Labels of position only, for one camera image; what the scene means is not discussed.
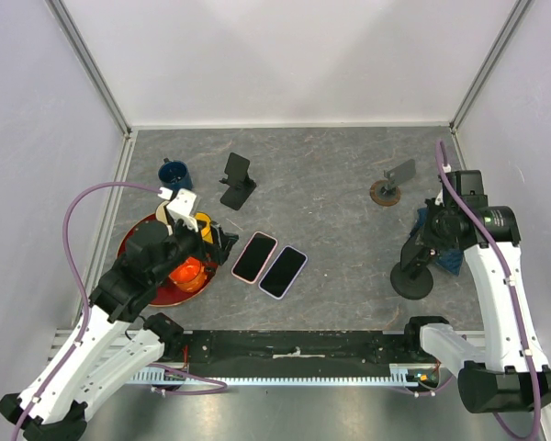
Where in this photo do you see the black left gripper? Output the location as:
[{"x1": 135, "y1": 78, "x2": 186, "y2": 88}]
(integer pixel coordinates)
[{"x1": 152, "y1": 214, "x2": 239, "y2": 282}]

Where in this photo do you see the phone with pink case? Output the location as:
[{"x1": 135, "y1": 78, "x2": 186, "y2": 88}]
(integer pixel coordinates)
[{"x1": 231, "y1": 232, "x2": 277, "y2": 284}]

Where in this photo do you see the black round-base phone stand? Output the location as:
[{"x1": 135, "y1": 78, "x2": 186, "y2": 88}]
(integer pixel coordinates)
[{"x1": 390, "y1": 230, "x2": 434, "y2": 300}]

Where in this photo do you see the phone with lilac case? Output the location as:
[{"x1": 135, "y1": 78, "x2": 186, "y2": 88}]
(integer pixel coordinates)
[{"x1": 259, "y1": 245, "x2": 308, "y2": 300}]

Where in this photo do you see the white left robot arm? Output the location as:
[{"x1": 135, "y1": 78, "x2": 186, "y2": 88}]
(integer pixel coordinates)
[{"x1": 0, "y1": 220, "x2": 239, "y2": 440}]

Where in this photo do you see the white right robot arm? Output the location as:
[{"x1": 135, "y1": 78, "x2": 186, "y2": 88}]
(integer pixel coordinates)
[{"x1": 390, "y1": 167, "x2": 551, "y2": 413}]

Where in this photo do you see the black folding phone stand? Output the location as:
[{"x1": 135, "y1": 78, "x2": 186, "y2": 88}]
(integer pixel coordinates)
[{"x1": 220, "y1": 153, "x2": 256, "y2": 210}]

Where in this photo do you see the wooden-base phone stand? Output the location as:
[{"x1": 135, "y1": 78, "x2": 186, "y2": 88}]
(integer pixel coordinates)
[{"x1": 369, "y1": 159, "x2": 416, "y2": 207}]

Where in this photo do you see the yellow enamel mug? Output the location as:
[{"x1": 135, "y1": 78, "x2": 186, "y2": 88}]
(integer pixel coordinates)
[{"x1": 195, "y1": 211, "x2": 213, "y2": 243}]

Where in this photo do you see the orange enamel mug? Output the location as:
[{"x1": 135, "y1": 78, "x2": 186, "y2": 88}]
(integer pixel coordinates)
[{"x1": 169, "y1": 257, "x2": 216, "y2": 293}]

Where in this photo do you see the cream enamel mug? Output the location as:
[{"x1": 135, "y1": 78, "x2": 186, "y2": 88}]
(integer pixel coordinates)
[{"x1": 155, "y1": 200, "x2": 172, "y2": 227}]

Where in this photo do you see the red round tray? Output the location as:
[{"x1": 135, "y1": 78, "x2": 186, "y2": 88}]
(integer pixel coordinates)
[{"x1": 117, "y1": 214, "x2": 219, "y2": 308}]

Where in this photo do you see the dark blue enamel mug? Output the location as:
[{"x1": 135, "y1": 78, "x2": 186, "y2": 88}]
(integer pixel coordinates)
[{"x1": 158, "y1": 158, "x2": 194, "y2": 191}]

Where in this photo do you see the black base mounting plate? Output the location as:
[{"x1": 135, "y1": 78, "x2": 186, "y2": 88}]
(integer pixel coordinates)
[{"x1": 176, "y1": 331, "x2": 436, "y2": 379}]

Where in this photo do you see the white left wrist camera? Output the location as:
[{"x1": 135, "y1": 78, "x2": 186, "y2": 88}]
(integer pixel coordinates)
[{"x1": 158, "y1": 187, "x2": 199, "y2": 232}]

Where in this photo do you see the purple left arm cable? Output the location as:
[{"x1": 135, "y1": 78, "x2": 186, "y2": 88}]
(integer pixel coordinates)
[{"x1": 11, "y1": 182, "x2": 231, "y2": 441}]

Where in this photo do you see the slotted cable duct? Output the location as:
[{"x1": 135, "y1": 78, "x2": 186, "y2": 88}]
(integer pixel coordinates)
[{"x1": 127, "y1": 366, "x2": 438, "y2": 388}]

